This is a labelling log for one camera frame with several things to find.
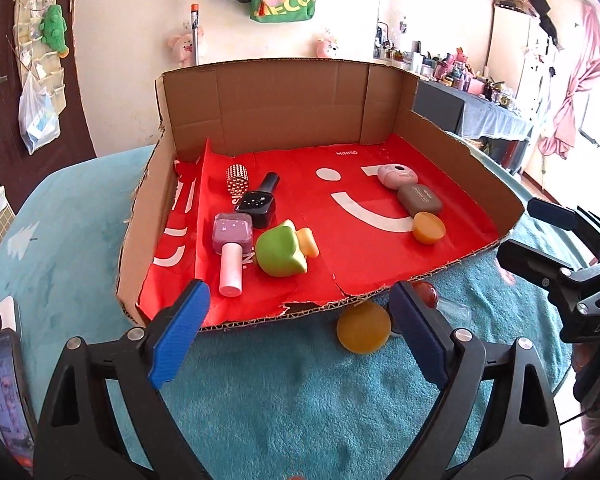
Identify dark smartphone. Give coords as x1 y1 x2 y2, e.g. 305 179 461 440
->
0 329 38 473

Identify orange-capped pen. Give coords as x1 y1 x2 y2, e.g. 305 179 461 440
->
191 3 202 66

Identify orange round disc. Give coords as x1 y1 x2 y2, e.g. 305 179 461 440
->
336 301 392 356
411 211 447 246

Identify pink curtain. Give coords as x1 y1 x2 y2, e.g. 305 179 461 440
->
537 2 600 161

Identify black hanging clothes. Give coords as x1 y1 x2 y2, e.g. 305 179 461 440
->
510 0 566 51

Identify cardboard box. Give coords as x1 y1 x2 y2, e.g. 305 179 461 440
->
115 57 528 333

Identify pink-capped nail polish bottle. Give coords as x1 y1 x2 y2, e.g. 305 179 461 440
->
211 212 254 297

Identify red glossy ball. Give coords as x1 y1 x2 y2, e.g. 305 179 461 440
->
411 281 440 308

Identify black nail polish bottle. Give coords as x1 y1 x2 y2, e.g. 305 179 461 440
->
234 171 281 229

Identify brown wooden door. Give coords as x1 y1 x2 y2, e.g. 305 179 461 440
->
0 0 98 213

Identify white flat device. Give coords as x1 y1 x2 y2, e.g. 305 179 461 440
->
0 296 22 336

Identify rhinestone-capped bottle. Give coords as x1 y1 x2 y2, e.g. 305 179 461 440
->
226 164 251 211

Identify brown eye shadow case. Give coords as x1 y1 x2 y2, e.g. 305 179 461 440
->
396 183 443 217

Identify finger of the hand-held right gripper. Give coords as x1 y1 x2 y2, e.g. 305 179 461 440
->
526 197 600 261
497 239 591 306

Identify green plush toy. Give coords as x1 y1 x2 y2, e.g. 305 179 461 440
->
40 4 71 58

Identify clear plastic bag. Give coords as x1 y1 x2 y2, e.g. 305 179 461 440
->
18 72 62 156

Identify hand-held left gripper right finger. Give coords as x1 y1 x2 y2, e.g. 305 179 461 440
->
389 280 566 480

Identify white wardrobe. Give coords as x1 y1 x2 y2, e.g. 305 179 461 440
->
487 0 561 121

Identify desk with dark cloth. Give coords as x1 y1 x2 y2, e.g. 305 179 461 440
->
412 80 536 176

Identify beige hanging organiser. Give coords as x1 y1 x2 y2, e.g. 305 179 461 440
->
11 0 66 106

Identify pink oval compact case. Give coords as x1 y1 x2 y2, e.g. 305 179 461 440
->
377 162 418 191

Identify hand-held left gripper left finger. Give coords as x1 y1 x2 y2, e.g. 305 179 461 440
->
32 279 212 480

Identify row of cosmetics bottles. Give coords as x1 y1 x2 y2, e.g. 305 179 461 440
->
380 40 521 108

